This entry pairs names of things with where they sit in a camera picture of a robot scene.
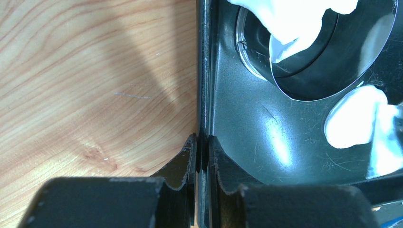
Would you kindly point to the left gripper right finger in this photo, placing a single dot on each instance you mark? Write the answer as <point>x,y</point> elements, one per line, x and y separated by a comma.
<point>237,200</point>

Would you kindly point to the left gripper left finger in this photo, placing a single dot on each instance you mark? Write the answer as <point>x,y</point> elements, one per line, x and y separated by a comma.
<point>163,200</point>

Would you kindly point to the black baking tray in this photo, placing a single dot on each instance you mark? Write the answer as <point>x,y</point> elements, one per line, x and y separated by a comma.
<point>269,117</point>

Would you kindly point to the round cut dough wrapper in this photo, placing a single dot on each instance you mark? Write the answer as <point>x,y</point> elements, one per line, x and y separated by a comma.
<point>352,120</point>

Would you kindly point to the wooden handled metal scraper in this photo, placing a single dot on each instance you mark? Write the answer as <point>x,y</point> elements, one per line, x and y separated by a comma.
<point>386,154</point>

